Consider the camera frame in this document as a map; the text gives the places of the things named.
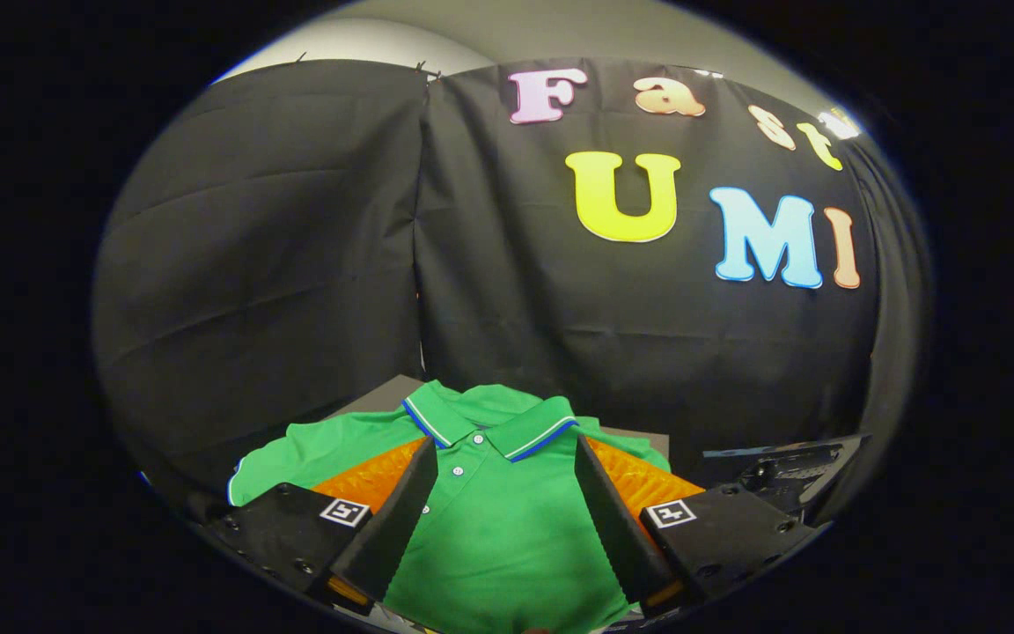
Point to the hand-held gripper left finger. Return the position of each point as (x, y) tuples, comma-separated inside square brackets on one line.
[(393, 519)]

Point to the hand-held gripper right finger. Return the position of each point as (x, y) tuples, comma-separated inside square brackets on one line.
[(617, 519)]

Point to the green polo shirt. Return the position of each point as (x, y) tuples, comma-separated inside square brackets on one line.
[(507, 528)]

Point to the grey cabinet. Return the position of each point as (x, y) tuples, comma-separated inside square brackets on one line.
[(384, 396)]

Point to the black backdrop cloth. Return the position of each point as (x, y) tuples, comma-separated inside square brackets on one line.
[(296, 264)]

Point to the small ceiling light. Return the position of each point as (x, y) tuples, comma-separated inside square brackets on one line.
[(839, 125)]

